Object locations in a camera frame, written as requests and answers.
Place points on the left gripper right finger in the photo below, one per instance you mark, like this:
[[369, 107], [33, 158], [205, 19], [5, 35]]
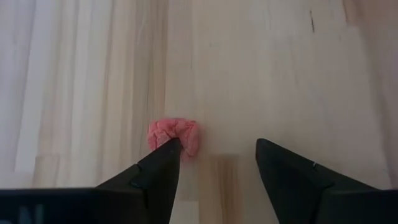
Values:
[[289, 180]]

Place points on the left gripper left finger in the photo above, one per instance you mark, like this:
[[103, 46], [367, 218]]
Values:
[[158, 174]]

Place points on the pink toy raspberry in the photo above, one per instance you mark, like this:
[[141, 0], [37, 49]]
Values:
[[188, 132]]

